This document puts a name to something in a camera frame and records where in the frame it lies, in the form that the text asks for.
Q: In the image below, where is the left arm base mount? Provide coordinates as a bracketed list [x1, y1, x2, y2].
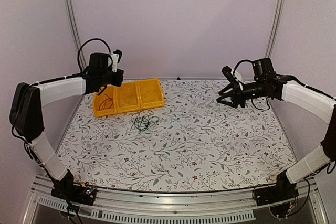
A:
[50, 170, 97, 206]

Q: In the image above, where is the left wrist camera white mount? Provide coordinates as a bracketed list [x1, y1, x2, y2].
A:
[110, 49, 122, 73]

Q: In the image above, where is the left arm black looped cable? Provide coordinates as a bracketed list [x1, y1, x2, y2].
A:
[77, 38, 112, 72]

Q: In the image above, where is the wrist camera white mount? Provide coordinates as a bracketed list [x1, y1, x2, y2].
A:
[110, 49, 122, 73]
[222, 66, 244, 90]

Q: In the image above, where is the right aluminium frame post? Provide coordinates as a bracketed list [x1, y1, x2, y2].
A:
[264, 0, 285, 58]

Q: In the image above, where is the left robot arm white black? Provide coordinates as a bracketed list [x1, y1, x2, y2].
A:
[9, 49, 124, 200]

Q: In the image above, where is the aluminium frame post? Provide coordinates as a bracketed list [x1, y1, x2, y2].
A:
[264, 0, 285, 58]
[59, 0, 85, 57]

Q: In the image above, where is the aluminium front rail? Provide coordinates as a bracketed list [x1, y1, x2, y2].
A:
[23, 176, 329, 223]

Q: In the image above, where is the floral patterned table mat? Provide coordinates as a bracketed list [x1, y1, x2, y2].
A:
[58, 80, 296, 192]

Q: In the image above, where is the left aluminium frame post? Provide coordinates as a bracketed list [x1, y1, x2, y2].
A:
[59, 0, 85, 57]

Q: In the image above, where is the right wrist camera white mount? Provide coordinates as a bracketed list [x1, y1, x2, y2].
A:
[222, 66, 244, 90]

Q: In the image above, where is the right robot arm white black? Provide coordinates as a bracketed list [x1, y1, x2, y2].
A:
[217, 58, 335, 201]

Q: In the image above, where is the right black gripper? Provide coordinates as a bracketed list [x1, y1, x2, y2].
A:
[217, 80, 266, 109]

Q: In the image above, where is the dark cable bundle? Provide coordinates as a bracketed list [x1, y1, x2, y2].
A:
[130, 110, 160, 133]

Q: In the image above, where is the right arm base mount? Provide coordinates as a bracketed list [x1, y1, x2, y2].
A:
[252, 174, 299, 218]

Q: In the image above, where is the yellow bin left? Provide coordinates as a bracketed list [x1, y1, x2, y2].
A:
[93, 86, 117, 118]

